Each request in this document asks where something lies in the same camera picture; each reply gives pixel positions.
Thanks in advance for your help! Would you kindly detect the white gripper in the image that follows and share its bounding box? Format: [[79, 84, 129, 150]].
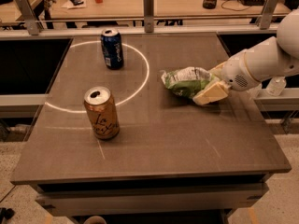
[[192, 49, 260, 105]]

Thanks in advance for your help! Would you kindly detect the green jalapeno chip bag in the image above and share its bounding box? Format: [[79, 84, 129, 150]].
[[161, 66, 219, 99]]

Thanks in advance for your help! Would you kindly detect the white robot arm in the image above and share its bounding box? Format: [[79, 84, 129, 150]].
[[192, 9, 299, 105]]

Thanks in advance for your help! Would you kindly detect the blue Pepsi can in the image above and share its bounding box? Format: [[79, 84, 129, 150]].
[[100, 28, 124, 70]]

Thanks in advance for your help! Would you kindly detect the orange La Croix can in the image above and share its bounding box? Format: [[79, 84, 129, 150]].
[[84, 86, 120, 140]]

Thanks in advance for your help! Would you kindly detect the clear sanitizer bottle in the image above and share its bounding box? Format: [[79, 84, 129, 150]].
[[266, 77, 286, 96]]

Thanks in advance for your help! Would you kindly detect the black mesh pen cup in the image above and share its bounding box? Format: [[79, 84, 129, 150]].
[[203, 0, 218, 9]]

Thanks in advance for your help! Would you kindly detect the grey table drawer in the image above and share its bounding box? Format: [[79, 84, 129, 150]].
[[36, 183, 268, 217]]

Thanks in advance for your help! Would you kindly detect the black cable on desk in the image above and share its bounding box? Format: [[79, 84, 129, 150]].
[[221, 0, 252, 12]]

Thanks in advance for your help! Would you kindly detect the right metal rail bracket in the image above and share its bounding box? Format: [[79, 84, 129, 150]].
[[258, 0, 278, 30]]

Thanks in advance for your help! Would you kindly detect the metal rail bracket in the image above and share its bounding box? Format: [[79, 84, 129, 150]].
[[258, 0, 278, 30], [15, 0, 41, 35], [143, 0, 154, 33]]

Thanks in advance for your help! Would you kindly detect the middle metal rail bracket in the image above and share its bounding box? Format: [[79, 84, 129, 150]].
[[143, 0, 154, 33]]

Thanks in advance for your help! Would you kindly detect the left metal rail bracket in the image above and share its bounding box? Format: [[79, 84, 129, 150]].
[[15, 0, 41, 35]]

